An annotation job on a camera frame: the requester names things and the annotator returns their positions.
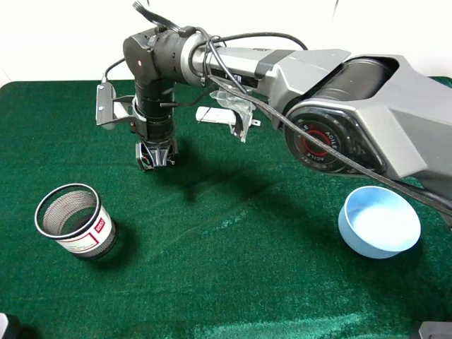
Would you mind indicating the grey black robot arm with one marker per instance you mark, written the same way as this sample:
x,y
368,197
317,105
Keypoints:
x,y
369,115

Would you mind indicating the grey object bottom right corner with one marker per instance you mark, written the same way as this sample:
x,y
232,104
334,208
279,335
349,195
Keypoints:
x,y
435,330

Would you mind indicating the light blue round bowl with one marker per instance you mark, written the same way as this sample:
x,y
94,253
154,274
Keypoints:
x,y
376,222

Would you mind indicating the clear plastic wrap on cable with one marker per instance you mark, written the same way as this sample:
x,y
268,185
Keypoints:
x,y
243,110

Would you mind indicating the white rectangular plastic device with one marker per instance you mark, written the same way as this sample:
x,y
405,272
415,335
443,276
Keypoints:
x,y
215,115

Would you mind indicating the black mesh pen cup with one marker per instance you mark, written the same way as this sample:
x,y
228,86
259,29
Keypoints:
x,y
74,217

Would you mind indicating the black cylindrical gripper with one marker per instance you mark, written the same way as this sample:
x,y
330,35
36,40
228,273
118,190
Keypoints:
x,y
159,121

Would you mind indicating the black red patterned small box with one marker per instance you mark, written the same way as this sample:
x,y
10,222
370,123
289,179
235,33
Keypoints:
x,y
152,155

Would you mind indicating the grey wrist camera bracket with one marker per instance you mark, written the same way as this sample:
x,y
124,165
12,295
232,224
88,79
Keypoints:
x,y
112,110

